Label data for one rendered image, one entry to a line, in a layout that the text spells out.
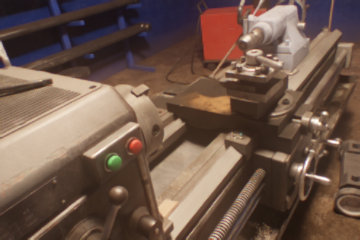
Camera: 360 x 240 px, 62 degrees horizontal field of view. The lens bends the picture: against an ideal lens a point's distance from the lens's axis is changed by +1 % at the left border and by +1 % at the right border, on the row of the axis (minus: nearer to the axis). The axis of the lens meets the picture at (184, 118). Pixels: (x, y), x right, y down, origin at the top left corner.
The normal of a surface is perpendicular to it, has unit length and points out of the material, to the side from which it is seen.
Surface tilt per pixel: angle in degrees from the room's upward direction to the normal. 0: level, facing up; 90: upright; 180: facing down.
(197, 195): 36
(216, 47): 90
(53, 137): 45
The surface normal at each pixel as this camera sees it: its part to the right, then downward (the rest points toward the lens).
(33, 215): 0.80, 0.19
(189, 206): 0.36, -0.59
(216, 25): -0.26, 0.50
